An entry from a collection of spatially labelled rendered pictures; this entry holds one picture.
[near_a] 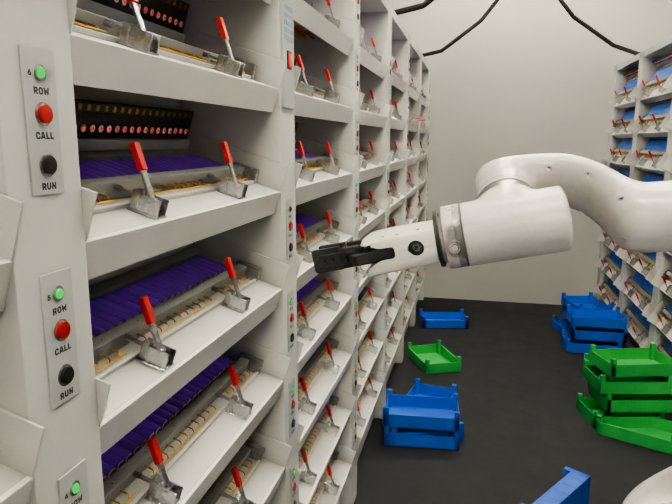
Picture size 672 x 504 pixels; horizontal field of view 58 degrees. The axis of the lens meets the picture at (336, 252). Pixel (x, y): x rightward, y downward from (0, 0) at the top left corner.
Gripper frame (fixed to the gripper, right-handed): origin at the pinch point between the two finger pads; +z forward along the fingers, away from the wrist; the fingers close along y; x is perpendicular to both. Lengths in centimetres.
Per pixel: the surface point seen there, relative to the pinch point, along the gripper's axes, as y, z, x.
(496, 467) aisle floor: 138, -9, -111
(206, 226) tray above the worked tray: -1.8, 16.5, 7.6
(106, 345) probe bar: -18.7, 24.8, -3.3
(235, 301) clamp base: 11.1, 20.9, -6.4
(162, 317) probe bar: -4.8, 25.0, -3.8
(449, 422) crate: 148, 7, -96
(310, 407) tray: 54, 28, -44
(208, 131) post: 30.3, 27.3, 23.6
